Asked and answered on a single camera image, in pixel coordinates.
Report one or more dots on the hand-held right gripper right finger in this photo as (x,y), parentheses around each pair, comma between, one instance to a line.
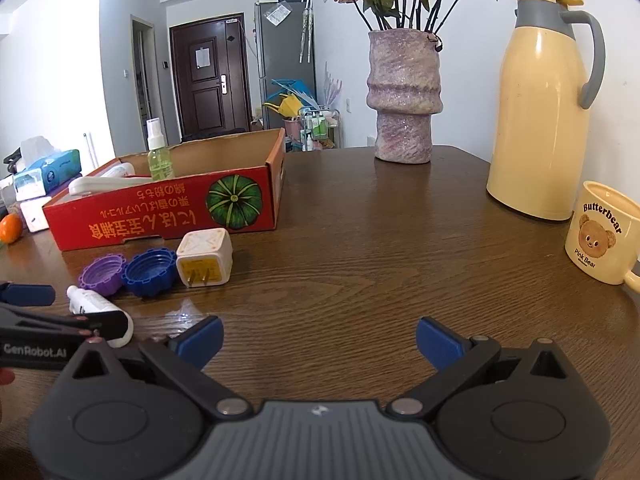
(437,344)

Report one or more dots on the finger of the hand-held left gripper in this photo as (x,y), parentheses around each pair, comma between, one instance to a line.
(32,295)
(105,325)

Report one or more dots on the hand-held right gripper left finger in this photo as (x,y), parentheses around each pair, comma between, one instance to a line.
(202,342)

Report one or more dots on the white tube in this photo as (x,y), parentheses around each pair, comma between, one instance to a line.
(90,302)

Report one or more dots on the red printed cardboard box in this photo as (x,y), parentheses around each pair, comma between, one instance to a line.
(165,212)

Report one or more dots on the green spray bottle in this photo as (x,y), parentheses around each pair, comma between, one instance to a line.
(160,160)

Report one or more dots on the purple bottle cap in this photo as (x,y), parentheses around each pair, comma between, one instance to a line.
(102,275)

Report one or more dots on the blue bottle cap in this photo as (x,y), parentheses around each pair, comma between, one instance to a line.
(150,272)

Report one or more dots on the orange fruit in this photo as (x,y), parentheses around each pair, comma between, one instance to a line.
(10,229)

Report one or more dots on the small white box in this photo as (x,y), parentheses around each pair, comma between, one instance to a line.
(36,214)

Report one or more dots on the white plug adapter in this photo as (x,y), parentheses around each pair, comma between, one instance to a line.
(205,255)

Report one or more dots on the blue tissue pack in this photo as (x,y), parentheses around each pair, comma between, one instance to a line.
(55,170)

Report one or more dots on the red and white lint brush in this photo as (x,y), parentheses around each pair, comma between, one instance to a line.
(100,185)

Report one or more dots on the white mop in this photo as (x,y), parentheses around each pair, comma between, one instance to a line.
(89,150)

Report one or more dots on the cream bear mug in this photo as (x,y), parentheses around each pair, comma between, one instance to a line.
(600,235)

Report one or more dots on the pink plastic bucket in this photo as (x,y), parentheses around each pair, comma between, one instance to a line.
(291,126)

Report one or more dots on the grey interior door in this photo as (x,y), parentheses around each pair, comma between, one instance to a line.
(142,80)

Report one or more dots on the yellow thermos jug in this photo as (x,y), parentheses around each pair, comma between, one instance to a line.
(540,125)

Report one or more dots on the pink textured vase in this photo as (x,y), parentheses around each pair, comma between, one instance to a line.
(404,95)

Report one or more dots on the yellow watering can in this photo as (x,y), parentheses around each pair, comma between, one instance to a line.
(287,106)

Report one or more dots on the dark brown entrance door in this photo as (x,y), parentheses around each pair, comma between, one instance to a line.
(210,75)

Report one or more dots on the purple feather decoration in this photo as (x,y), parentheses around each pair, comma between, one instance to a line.
(332,87)

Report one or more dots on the grey refrigerator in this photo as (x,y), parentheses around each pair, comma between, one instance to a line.
(282,55)

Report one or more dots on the white folded umbrella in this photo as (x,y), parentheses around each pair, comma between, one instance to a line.
(306,30)

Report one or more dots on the clear plastic bag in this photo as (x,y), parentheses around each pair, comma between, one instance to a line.
(277,14)

